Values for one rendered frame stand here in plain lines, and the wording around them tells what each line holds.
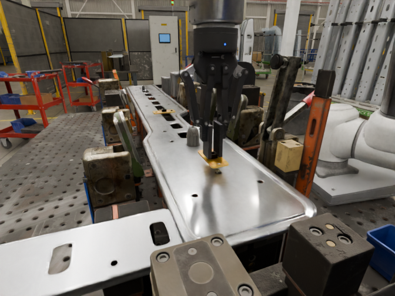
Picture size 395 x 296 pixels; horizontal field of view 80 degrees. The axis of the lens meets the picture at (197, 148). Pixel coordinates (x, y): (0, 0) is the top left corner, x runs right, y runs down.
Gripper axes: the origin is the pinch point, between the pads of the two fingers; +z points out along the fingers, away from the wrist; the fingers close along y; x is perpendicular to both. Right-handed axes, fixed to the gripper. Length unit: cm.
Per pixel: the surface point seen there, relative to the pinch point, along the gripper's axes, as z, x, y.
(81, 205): 36, -40, 34
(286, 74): -12.3, 1.4, -14.8
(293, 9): -71, -322, -281
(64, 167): 36, -74, 44
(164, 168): 5.9, -2.1, 9.8
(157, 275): 0.1, 26.5, 16.5
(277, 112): -4.8, 1.6, -13.6
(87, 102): 81, -450, 62
